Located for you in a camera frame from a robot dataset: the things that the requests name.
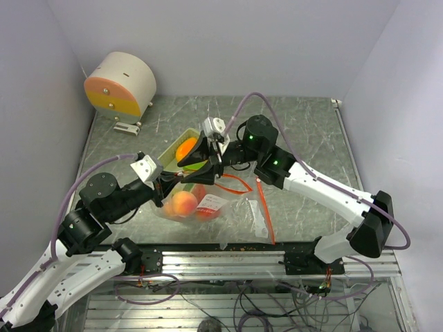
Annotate clear bag orange zipper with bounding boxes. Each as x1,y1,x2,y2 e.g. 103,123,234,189
150,174,253,224

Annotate round cream drawer box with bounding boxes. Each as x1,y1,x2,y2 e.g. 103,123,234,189
84,51,157,125

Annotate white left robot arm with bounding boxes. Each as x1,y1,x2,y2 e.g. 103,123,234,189
1,172,183,331

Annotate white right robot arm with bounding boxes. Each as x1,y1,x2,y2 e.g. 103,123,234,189
177,116,393,274

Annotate pale green plastic basket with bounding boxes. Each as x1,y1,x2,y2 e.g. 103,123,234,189
157,128,200,172

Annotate green toy round vegetable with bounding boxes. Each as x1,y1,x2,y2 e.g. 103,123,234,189
183,161,206,172

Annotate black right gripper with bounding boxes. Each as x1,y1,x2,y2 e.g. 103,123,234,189
177,131,262,185

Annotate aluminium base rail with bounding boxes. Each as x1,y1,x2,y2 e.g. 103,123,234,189
135,250,401,280

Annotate toy peach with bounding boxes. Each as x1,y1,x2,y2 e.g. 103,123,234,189
162,202,177,218
172,191,198,217

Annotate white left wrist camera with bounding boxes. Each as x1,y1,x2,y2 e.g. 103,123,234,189
130,154,163,183

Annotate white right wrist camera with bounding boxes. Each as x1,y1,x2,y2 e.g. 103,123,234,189
203,117,230,155

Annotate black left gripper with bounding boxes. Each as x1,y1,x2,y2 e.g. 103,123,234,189
105,168,183,221

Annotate orange toy mango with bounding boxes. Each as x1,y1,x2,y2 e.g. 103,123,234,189
175,137,197,162

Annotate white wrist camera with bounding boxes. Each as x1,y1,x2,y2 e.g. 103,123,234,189
130,154,163,183
203,117,230,155

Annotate toy watermelon slice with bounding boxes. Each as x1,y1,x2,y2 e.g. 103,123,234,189
189,184,221,222

